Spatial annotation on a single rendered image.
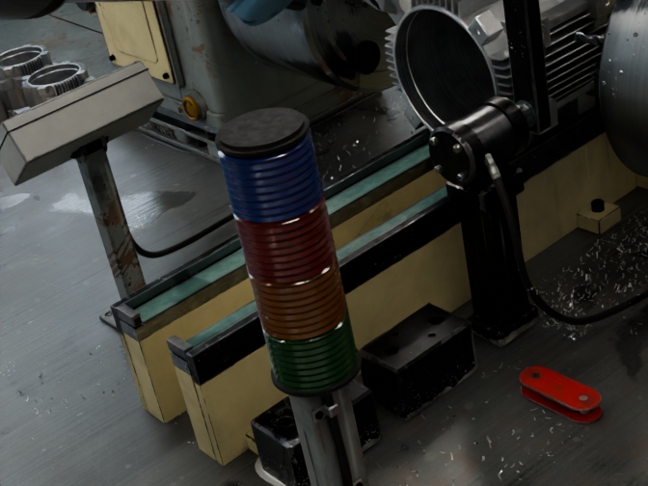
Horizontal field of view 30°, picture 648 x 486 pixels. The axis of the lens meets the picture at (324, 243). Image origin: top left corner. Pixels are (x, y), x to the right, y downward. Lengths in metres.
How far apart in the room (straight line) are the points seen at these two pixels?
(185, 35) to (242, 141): 0.92
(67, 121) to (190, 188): 0.43
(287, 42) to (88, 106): 0.31
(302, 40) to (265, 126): 0.70
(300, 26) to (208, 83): 0.25
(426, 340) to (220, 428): 0.21
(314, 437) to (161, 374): 0.36
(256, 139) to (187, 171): 0.98
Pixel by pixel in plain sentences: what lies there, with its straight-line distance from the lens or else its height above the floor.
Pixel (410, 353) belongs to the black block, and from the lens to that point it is 1.14.
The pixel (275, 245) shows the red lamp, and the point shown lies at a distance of 0.76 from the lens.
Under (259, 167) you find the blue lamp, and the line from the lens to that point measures 0.73.
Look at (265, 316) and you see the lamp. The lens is 0.80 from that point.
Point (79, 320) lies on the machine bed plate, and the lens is 1.44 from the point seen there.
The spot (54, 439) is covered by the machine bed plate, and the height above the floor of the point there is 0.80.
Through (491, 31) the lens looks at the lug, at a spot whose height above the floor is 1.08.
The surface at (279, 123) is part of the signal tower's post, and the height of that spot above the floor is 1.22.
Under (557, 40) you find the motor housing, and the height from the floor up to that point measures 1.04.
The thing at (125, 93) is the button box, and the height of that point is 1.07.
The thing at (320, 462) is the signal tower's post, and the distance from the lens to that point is 0.88.
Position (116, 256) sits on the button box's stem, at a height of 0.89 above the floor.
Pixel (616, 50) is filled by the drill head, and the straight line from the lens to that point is 1.12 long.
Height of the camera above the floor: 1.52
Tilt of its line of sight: 30 degrees down
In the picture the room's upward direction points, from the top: 12 degrees counter-clockwise
